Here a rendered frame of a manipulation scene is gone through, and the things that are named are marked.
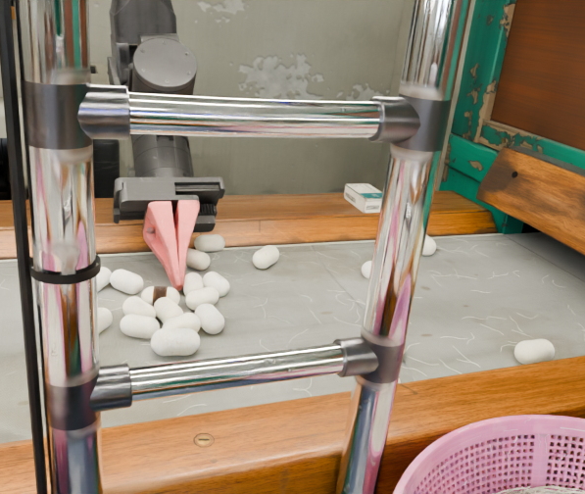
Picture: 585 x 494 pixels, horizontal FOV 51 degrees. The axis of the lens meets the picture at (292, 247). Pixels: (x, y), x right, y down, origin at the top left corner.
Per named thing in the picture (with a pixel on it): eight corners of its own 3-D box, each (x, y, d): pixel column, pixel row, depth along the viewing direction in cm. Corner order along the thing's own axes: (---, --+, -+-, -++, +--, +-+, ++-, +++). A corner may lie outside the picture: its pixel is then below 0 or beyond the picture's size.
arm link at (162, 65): (184, 70, 70) (107, 72, 67) (196, -12, 60) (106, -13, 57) (206, 157, 65) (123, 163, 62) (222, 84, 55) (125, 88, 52)
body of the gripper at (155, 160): (226, 193, 58) (216, 129, 61) (116, 194, 54) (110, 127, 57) (215, 225, 63) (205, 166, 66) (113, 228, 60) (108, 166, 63)
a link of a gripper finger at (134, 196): (211, 271, 54) (197, 181, 57) (127, 276, 51) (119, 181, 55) (198, 300, 59) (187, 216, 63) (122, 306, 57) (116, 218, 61)
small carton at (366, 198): (343, 198, 81) (345, 183, 80) (366, 197, 82) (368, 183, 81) (363, 213, 76) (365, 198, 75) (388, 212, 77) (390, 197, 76)
